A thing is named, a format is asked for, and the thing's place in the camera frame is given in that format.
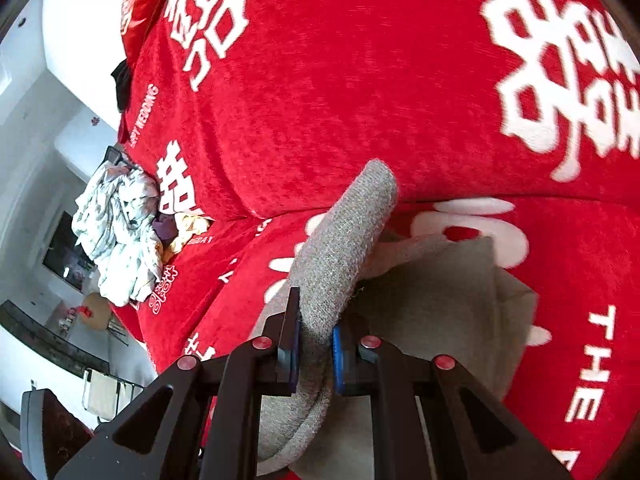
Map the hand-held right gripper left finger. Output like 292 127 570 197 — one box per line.
55 287 301 480

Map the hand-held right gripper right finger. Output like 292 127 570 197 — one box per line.
332 320 573 480

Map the grey knit garment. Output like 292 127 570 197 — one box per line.
255 159 540 480

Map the yellow orange cloth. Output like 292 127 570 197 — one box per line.
161 212 215 257

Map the dark purple cloth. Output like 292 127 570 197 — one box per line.
154 211 182 242

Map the white rack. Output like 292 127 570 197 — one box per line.
81 367 147 423

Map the round wooden stool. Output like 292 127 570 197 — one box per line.
81 292 112 332

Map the white patterned crumpled cloth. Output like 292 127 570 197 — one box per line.
72 162 165 307

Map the black television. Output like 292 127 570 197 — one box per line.
41 209 97 292

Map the dark counter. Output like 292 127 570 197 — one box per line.
0 299 110 377

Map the grey chair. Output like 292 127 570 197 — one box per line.
20 388 95 480

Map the red printed sofa cover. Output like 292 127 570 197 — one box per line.
110 0 640 480

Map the black cloth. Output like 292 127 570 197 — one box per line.
111 59 135 111

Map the shiny red pillow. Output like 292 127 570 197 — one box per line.
121 0 178 63

